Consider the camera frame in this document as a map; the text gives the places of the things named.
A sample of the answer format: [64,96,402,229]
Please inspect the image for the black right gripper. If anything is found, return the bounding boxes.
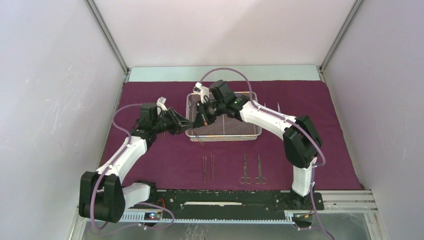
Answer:
[193,98,226,129]

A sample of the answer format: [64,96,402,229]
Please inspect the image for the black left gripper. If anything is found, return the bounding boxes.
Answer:
[152,107,194,136]

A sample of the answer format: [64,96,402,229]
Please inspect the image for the steel instrument tray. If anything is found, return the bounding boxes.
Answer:
[185,93,262,142]

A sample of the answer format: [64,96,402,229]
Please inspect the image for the maroon surgical wrap cloth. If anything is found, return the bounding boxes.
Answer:
[115,80,362,190]

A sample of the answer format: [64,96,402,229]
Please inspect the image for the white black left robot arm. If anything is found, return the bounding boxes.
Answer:
[78,103,193,223]

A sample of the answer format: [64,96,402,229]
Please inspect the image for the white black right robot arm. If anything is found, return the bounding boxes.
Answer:
[193,95,323,209]

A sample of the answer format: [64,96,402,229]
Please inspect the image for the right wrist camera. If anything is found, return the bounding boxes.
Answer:
[193,79,237,105]

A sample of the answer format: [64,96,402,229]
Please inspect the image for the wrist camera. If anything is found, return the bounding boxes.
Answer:
[193,79,237,105]
[138,96,168,129]

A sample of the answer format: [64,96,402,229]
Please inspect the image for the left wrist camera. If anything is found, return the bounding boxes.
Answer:
[138,96,168,129]

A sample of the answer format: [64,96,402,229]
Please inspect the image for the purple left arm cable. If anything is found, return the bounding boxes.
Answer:
[90,103,175,231]

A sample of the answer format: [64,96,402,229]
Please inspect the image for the grey cable duct strip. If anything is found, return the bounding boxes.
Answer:
[118,211,295,224]

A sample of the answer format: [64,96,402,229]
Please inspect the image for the left corner aluminium post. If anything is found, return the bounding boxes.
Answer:
[84,0,130,75]

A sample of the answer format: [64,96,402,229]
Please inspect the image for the corner aluminium post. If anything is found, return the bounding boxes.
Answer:
[319,0,366,73]
[84,0,130,75]

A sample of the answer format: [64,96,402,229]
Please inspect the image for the aluminium frame rail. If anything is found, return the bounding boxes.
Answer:
[76,188,379,214]

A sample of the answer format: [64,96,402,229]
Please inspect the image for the right corner aluminium post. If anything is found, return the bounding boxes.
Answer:
[319,0,366,73]

